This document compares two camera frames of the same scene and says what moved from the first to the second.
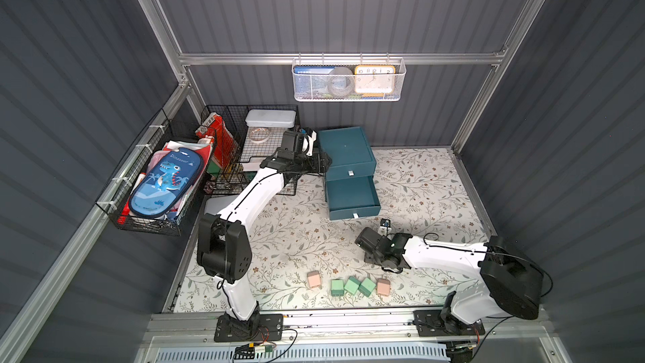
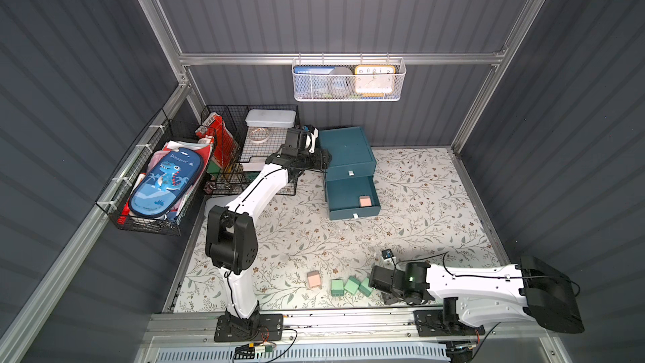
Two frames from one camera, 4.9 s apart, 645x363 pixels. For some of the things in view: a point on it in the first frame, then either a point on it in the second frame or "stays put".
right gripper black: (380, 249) -> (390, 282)
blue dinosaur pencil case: (166, 183) stays put
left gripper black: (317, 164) stays put
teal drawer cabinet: (349, 186) stays put
